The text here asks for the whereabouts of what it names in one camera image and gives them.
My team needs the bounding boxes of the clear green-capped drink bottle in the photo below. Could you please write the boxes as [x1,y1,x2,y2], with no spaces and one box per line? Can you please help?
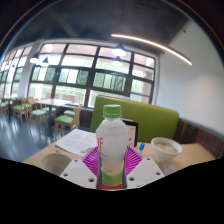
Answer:
[95,104,129,191]

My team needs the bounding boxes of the curved linear ceiling light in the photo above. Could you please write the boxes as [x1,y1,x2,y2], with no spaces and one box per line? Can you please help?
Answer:
[110,33,193,67]

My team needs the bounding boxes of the dark pendant ceiling lamps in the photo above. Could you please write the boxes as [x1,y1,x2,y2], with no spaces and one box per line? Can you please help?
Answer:
[29,43,128,68]

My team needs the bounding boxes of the small blue-capped white bottle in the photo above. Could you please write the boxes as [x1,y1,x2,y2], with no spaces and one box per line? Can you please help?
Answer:
[137,142,146,155]

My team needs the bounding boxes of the white ceramic bowl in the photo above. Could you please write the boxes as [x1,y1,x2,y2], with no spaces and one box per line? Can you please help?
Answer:
[150,136,183,164]

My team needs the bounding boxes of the white printed paper sheets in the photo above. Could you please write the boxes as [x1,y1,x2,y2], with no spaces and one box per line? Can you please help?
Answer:
[54,128,98,157]

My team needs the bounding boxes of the pen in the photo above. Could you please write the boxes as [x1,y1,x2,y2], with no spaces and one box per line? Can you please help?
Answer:
[79,146,98,154]

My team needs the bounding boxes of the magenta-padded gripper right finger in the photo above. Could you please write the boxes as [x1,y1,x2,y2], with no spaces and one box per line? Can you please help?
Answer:
[123,145,165,190]

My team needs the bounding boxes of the light wooden dining table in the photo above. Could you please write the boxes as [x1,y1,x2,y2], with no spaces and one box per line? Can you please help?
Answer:
[34,98,73,129]

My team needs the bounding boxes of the white paper napkin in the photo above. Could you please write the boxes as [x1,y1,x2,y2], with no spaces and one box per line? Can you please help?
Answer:
[162,163,177,176]

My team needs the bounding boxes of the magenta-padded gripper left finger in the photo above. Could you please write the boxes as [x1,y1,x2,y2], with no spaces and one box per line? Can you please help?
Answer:
[59,146,101,190]

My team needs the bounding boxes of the wooden green-seated chairs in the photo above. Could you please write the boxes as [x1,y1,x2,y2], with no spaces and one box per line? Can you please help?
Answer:
[0,97,83,138]

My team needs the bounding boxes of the green upholstered bench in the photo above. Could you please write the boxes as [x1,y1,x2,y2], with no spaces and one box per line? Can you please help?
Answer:
[90,95,180,144]

